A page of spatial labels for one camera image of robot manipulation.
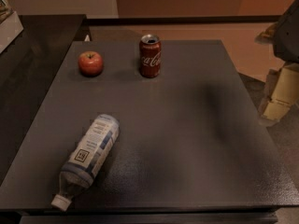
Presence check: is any red apple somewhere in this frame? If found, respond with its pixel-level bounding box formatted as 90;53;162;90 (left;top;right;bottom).
78;51;104;77

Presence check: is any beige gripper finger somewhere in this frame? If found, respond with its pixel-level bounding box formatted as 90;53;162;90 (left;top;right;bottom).
258;63;299;127

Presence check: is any blue plastic water bottle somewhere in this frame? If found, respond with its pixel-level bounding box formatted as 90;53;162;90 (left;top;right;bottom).
51;114;120;211

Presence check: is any red Coca-Cola can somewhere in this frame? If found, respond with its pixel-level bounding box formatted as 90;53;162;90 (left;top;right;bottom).
139;34;162;78

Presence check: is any white box at left edge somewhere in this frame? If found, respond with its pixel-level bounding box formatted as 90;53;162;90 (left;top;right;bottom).
0;0;23;53

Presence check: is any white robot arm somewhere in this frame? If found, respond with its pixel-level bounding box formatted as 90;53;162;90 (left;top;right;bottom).
257;0;299;127

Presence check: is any dark side table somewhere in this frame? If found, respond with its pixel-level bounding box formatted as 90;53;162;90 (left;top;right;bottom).
0;14;90;183

